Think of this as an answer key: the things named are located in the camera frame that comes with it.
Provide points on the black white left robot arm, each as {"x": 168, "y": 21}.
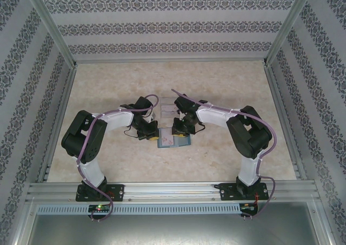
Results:
{"x": 116, "y": 119}

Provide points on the aluminium frame post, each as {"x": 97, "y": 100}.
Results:
{"x": 52, "y": 26}
{"x": 288, "y": 26}

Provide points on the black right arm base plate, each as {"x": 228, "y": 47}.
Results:
{"x": 227, "y": 192}

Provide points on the aluminium back rail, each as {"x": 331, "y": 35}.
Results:
{"x": 170, "y": 60}

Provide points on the aluminium side rail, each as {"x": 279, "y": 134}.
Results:
{"x": 65, "y": 99}
{"x": 278, "y": 99}

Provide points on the aluminium mounting rail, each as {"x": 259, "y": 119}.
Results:
{"x": 167, "y": 192}

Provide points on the grey metal panel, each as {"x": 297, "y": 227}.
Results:
{"x": 173, "y": 231}

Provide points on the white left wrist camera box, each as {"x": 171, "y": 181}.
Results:
{"x": 153, "y": 118}

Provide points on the teal leather card holder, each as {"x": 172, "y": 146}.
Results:
{"x": 183, "y": 142}

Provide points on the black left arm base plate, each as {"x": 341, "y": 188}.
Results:
{"x": 119, "y": 192}

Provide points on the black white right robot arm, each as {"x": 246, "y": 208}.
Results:
{"x": 216, "y": 115}

